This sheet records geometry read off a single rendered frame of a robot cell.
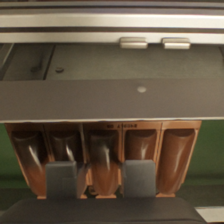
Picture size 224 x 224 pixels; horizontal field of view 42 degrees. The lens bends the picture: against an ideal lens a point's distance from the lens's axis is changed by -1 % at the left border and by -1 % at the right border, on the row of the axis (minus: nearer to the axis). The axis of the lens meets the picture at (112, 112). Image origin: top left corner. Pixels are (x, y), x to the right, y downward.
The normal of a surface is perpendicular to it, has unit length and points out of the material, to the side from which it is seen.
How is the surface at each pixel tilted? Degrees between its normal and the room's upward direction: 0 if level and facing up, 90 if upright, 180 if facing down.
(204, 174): 2
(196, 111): 90
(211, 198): 90
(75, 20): 0
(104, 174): 2
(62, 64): 90
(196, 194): 90
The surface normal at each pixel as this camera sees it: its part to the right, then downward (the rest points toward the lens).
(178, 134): -0.01, -0.72
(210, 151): 0.01, 0.70
